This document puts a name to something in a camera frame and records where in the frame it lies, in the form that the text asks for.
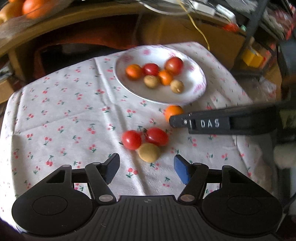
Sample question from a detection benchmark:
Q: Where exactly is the red cherry tomato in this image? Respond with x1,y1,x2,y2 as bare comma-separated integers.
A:
142,63,159,76
121,130,142,150
144,127,169,147

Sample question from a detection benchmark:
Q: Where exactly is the tan longan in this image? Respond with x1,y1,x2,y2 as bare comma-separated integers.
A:
144,75,159,89
137,143,161,163
170,80,184,94

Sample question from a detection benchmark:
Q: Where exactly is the small mandarin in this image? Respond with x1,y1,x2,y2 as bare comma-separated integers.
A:
158,70,174,86

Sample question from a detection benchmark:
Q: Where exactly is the tan longan front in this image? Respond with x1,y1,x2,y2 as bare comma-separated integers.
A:
137,143,161,163

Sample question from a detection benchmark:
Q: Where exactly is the large red tomato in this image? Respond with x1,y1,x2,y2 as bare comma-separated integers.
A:
165,57,184,76

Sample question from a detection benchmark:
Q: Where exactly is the orange mandarin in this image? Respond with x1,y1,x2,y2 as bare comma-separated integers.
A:
125,64,143,80

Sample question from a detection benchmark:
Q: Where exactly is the white floral plate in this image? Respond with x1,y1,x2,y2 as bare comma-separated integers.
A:
113,45,207,105

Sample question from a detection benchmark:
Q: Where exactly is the yellow box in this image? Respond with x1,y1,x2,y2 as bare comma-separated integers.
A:
242,48,264,68

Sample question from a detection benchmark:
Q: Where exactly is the cherry print tablecloth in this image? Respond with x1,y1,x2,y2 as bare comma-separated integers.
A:
1,54,277,225

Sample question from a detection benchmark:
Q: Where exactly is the white power strip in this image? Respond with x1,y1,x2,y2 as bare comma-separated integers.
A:
188,1,237,24

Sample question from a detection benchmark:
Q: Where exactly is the black metal rack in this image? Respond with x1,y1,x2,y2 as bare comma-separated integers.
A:
231,1,295,77

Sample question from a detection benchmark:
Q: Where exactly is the glass fruit tray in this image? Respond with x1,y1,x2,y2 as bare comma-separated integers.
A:
1,1,72,39

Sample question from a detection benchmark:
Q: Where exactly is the large orange on tray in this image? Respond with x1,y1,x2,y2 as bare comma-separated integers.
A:
22,0,55,19

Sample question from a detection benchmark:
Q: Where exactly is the white cable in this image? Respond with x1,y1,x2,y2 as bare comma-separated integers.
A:
138,0,193,16

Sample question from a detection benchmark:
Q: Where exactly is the yellow cable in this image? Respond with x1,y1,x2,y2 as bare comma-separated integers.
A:
176,0,211,51

